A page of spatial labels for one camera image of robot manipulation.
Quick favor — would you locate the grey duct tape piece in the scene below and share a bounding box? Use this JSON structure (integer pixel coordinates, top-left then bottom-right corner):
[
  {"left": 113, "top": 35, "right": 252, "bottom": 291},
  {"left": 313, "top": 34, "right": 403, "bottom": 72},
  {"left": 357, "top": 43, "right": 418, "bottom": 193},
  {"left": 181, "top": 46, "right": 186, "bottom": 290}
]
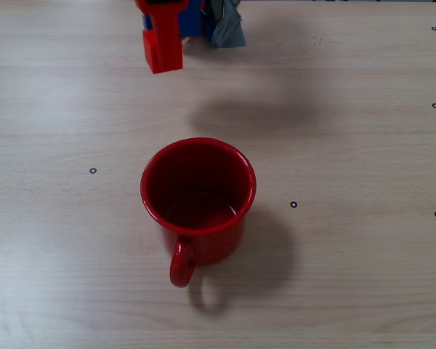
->
[{"left": 207, "top": 0, "right": 247, "bottom": 49}]

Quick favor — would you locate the red cube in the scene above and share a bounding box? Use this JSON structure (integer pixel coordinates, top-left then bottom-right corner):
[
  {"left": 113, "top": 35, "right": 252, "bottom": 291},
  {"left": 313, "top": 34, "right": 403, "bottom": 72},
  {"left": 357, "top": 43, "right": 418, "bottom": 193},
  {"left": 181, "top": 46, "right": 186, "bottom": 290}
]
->
[{"left": 142, "top": 29, "right": 185, "bottom": 75}]

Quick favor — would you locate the red enamel mug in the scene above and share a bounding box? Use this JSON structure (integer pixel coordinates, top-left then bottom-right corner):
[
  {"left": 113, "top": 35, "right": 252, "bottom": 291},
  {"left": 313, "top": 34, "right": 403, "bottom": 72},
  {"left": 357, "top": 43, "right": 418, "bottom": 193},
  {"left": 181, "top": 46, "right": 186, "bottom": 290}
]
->
[{"left": 140, "top": 137, "right": 257, "bottom": 289}]

